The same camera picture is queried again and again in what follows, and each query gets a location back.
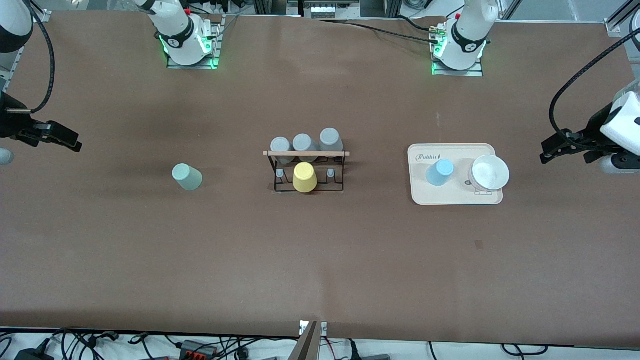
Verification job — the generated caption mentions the black power adapter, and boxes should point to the black power adapter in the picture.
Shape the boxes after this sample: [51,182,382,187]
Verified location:
[14,347,55,360]

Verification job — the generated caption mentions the grey camera mount bar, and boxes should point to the grey camera mount bar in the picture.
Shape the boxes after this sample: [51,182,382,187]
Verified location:
[289,320,329,360]

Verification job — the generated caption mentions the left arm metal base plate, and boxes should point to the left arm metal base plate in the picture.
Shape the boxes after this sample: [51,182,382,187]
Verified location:
[431,22,485,77]

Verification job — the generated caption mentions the grey cup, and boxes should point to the grey cup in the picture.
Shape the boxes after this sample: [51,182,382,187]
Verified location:
[292,133,319,163]
[270,137,294,165]
[319,128,344,158]

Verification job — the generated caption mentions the beige rabbit print tray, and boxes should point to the beige rabbit print tray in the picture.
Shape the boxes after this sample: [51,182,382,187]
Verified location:
[407,143,504,206]

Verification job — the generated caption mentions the black floor cable loop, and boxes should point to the black floor cable loop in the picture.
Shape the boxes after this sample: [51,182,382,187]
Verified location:
[502,344,548,357]

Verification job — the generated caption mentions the light blue cup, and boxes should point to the light blue cup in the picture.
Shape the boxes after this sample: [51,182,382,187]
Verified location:
[426,159,455,187]

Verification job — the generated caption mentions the white bowl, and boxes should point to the white bowl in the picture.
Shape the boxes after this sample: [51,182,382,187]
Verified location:
[468,155,511,193]

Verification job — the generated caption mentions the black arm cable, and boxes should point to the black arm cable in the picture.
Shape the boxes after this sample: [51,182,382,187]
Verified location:
[7,0,56,115]
[548,27,640,150]

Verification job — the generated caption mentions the pale green cup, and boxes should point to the pale green cup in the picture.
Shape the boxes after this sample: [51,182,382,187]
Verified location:
[172,163,203,192]

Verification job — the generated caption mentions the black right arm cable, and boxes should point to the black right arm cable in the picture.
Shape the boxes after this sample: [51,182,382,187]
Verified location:
[7,0,56,115]

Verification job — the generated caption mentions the yellow cup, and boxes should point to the yellow cup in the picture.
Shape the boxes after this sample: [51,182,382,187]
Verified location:
[293,162,319,194]

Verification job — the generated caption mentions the grey aluminium frame profile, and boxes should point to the grey aluminium frame profile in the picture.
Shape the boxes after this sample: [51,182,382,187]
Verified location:
[0,47,26,93]

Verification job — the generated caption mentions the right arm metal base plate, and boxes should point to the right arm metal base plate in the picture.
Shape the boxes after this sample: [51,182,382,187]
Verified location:
[166,15,221,70]

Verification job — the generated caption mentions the black wire rack wooden bar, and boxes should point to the black wire rack wooden bar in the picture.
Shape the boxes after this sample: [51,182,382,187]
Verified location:
[263,150,351,194]

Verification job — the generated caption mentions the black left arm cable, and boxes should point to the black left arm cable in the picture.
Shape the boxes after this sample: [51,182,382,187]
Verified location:
[548,27,640,150]

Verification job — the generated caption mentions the black power strip red switches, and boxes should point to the black power strip red switches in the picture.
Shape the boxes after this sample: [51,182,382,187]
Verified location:
[179,339,219,360]

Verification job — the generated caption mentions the black table cable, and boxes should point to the black table cable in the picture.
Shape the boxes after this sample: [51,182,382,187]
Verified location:
[320,19,441,45]

